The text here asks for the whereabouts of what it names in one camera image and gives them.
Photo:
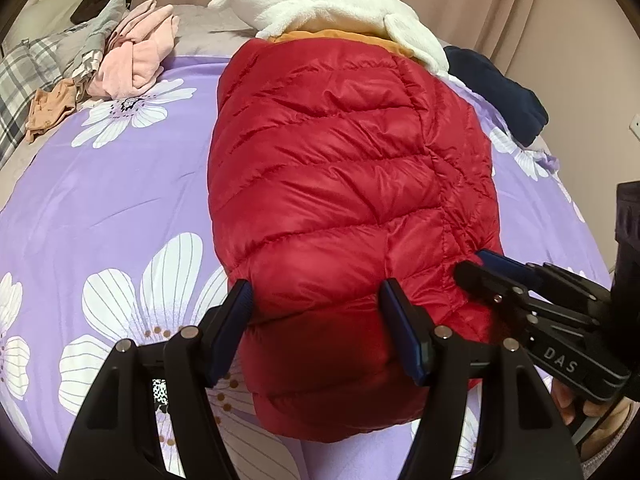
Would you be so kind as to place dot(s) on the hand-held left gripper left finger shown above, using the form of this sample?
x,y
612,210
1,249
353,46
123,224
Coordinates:
x,y
235,320

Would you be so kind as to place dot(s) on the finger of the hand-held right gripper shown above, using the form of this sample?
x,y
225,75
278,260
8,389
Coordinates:
x,y
510,267
480,282

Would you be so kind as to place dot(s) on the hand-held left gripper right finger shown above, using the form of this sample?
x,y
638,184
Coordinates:
x,y
400,330

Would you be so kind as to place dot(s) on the red down jacket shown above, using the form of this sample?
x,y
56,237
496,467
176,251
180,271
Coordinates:
x,y
325,185

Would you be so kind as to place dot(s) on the person's right hand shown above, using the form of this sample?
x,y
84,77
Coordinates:
x,y
615,425

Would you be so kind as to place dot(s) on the navy garment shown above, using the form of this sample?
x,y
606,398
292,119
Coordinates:
x,y
500,90

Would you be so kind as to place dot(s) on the purple floral bedsheet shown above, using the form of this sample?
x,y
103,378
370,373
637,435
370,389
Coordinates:
x,y
100,200

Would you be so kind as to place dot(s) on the beige curtain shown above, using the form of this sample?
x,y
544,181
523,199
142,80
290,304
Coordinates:
x,y
525,0

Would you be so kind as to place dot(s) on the pink garment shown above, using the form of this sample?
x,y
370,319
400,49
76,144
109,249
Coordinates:
x,y
140,60

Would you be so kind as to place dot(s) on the orange garment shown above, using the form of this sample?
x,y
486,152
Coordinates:
x,y
350,36

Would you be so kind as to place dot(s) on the tan cloth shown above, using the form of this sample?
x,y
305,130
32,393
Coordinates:
x,y
50,105

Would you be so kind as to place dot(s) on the white fleece garment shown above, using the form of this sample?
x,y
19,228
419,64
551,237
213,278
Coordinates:
x,y
320,5

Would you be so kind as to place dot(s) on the grey plaid pillow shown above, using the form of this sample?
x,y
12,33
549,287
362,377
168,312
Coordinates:
x,y
25,75

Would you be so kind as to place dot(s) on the black cloth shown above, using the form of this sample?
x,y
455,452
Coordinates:
x,y
87,5

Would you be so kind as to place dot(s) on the white wall socket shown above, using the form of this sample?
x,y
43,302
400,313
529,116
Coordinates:
x,y
636,126

